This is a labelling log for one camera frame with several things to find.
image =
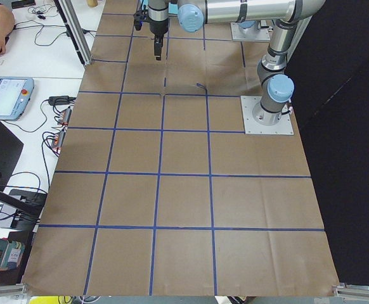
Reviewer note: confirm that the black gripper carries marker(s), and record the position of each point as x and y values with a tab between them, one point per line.
157	28

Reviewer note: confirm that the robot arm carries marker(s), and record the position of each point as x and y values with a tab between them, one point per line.
276	20

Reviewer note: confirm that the black power adapter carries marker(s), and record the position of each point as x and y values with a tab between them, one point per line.
59	100

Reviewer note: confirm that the orange adapter upper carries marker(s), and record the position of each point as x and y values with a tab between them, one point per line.
64	116

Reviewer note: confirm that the orange adapter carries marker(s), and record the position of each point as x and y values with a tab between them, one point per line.
57	141
64	116

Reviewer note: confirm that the orange adapter lower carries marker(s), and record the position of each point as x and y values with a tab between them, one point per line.
57	141

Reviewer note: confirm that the teach pendant upper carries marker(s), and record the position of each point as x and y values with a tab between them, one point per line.
15	93

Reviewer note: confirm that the grey usb hub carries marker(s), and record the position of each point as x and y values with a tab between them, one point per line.
7	216

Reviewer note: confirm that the green device box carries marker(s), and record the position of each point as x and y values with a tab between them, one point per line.
11	253

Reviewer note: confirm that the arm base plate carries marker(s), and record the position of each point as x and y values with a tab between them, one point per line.
259	122
257	32

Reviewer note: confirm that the aluminium frame post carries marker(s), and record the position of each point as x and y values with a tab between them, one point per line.
74	29

